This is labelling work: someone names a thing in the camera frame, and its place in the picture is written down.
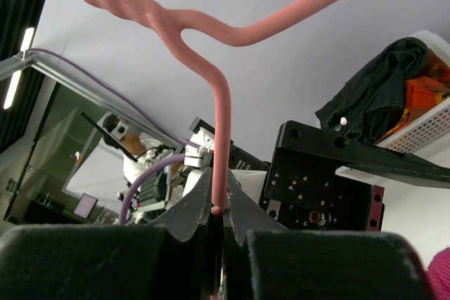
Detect magenta trousers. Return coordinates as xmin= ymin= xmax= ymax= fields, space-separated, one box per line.
xmin=427 ymin=247 xmax=450 ymax=300

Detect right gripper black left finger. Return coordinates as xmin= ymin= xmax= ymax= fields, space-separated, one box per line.
xmin=1 ymin=170 xmax=214 ymax=299

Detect person in white shirt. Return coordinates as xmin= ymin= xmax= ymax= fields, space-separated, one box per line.
xmin=101 ymin=113 xmax=187 ymax=216

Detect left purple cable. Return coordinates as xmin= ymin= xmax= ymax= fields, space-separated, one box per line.
xmin=26 ymin=48 xmax=193 ymax=226

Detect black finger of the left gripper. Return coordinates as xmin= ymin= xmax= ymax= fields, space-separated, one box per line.
xmin=281 ymin=120 xmax=449 ymax=188

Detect white plastic laundry basket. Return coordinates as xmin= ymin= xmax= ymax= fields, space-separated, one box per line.
xmin=378 ymin=30 xmax=449 ymax=152

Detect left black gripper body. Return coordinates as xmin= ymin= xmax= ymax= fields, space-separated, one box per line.
xmin=259 ymin=121 xmax=385 ymax=231

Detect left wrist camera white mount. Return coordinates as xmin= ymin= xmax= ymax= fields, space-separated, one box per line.
xmin=184 ymin=127 xmax=215 ymax=168

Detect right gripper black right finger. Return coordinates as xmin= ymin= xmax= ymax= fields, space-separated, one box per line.
xmin=224 ymin=174 xmax=435 ymax=299

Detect orange patterned garment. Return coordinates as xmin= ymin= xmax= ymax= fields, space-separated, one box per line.
xmin=381 ymin=48 xmax=449 ymax=141

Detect black garment in basket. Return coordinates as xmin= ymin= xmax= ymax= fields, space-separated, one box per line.
xmin=316 ymin=37 xmax=428 ymax=145

